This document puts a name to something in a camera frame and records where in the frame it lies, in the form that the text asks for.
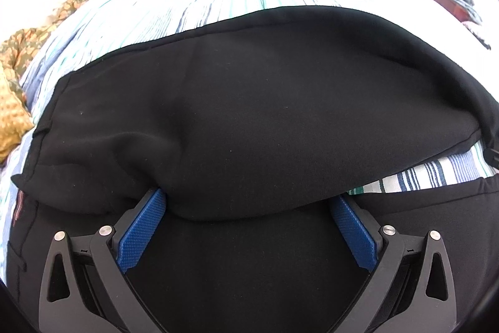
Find black pants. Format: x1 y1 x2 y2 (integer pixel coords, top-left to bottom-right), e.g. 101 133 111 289
8 5 499 333

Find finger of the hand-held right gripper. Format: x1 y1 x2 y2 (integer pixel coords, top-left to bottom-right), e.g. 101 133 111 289
484 136 499 172

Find brown wooden cabinet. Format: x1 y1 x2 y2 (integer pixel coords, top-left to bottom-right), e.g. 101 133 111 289
428 0 474 23

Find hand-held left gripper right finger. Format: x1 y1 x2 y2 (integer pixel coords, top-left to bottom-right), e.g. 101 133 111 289
329 196 458 333

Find pile of clothes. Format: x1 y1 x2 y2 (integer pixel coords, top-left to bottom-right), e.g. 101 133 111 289
444 0 492 50

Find striped bed sheet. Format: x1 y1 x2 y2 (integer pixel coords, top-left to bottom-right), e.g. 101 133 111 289
0 0 499 279

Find mustard yellow pillow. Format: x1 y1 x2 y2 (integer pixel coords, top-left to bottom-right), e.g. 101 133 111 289
0 68 36 163

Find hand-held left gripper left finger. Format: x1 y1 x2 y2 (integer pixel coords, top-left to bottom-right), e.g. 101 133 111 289
38 188 168 333

